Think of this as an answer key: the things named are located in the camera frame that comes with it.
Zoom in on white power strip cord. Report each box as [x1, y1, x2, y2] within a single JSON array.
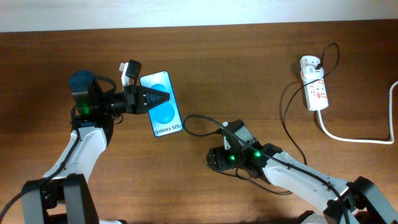
[[316, 80, 398, 145]]

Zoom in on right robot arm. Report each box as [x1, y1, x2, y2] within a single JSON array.
[[206, 119, 397, 223]]

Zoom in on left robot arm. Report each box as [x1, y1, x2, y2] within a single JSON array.
[[22, 70, 170, 223]]

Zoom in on white usb charger adapter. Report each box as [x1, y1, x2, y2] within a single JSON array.
[[301, 65, 324, 83]]

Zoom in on white power strip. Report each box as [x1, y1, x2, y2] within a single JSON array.
[[300, 55, 329, 111]]

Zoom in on blue smartphone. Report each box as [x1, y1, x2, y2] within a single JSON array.
[[139, 71, 183, 137]]

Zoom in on black charging cable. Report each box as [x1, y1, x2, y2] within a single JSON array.
[[205, 42, 340, 196]]

